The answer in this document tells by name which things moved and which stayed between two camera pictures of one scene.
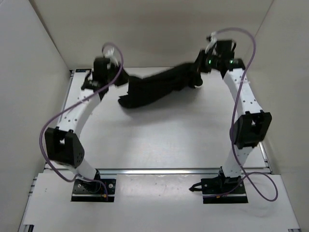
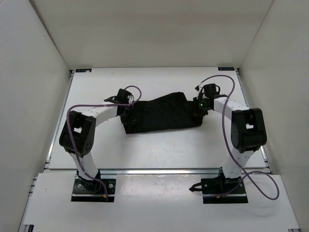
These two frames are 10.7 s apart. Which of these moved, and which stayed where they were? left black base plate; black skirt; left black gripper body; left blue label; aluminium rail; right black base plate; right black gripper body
Moved: left black gripper body; black skirt; right black gripper body
Stayed: aluminium rail; right black base plate; left black base plate; left blue label
